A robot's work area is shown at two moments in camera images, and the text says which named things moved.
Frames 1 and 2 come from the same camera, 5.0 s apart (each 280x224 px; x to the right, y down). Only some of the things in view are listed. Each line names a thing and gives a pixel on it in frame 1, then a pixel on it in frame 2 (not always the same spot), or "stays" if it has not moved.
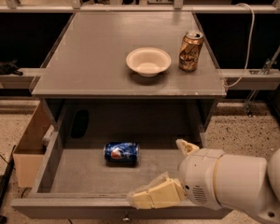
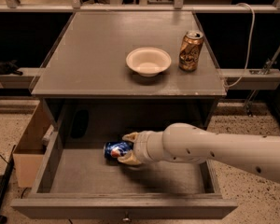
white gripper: [200, 175] to [142, 147]
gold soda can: [190, 50] stays
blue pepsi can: [121, 154] stays
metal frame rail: [236, 79] stays
